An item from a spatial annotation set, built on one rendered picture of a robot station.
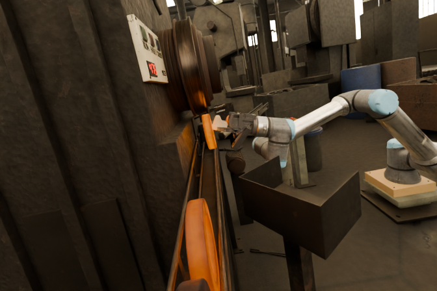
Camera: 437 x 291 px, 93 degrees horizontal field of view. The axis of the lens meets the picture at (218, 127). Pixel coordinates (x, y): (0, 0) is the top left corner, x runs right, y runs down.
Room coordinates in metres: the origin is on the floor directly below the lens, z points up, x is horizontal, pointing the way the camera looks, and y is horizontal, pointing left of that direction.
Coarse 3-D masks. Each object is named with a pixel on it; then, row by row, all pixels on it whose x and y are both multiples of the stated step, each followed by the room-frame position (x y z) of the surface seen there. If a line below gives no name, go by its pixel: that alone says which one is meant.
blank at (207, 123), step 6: (204, 114) 0.88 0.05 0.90; (204, 120) 0.83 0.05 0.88; (210, 120) 0.85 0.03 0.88; (204, 126) 0.82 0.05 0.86; (210, 126) 0.81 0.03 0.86; (204, 132) 0.81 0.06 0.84; (210, 132) 0.81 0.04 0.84; (210, 138) 0.81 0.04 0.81; (210, 144) 0.82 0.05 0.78; (216, 144) 0.88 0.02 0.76
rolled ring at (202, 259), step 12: (192, 204) 0.37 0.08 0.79; (204, 204) 0.40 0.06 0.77; (192, 216) 0.34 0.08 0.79; (204, 216) 0.35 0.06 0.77; (192, 228) 0.32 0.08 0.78; (204, 228) 0.32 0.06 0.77; (192, 240) 0.30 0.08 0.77; (204, 240) 0.30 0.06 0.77; (192, 252) 0.29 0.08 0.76; (204, 252) 0.29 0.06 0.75; (216, 252) 0.41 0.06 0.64; (192, 264) 0.28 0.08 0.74; (204, 264) 0.28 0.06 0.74; (216, 264) 0.38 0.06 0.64; (192, 276) 0.28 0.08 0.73; (204, 276) 0.28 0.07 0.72; (216, 276) 0.35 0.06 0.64; (216, 288) 0.30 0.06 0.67
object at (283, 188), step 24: (264, 168) 0.67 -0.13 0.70; (264, 192) 0.52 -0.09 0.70; (288, 192) 0.66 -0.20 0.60; (336, 192) 0.43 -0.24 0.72; (264, 216) 0.54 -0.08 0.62; (288, 216) 0.46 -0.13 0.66; (312, 216) 0.41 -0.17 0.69; (336, 216) 0.43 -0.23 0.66; (360, 216) 0.50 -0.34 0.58; (288, 240) 0.57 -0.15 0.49; (312, 240) 0.42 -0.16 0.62; (336, 240) 0.42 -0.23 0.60; (288, 264) 0.58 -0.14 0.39; (312, 264) 0.57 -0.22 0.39; (312, 288) 0.56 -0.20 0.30
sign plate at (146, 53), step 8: (128, 16) 0.62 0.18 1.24; (136, 24) 0.62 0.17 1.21; (136, 32) 0.62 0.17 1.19; (152, 32) 0.80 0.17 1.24; (136, 40) 0.62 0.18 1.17; (144, 40) 0.66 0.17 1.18; (136, 48) 0.62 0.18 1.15; (144, 48) 0.64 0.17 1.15; (152, 48) 0.74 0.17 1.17; (160, 48) 0.87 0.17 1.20; (144, 56) 0.62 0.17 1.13; (152, 56) 0.71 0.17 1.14; (160, 56) 0.84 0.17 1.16; (144, 64) 0.62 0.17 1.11; (160, 64) 0.80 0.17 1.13; (144, 72) 0.62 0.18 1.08; (160, 72) 0.77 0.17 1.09; (144, 80) 0.62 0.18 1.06; (152, 80) 0.64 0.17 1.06; (160, 80) 0.74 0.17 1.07
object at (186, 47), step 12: (180, 24) 0.95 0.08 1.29; (180, 36) 0.89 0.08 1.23; (180, 48) 0.87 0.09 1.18; (192, 48) 0.86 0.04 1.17; (180, 60) 0.86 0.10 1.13; (192, 60) 0.86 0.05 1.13; (192, 72) 0.86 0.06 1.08; (192, 84) 0.87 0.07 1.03; (192, 96) 0.90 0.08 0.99; (204, 96) 0.91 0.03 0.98; (204, 108) 0.98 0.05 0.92
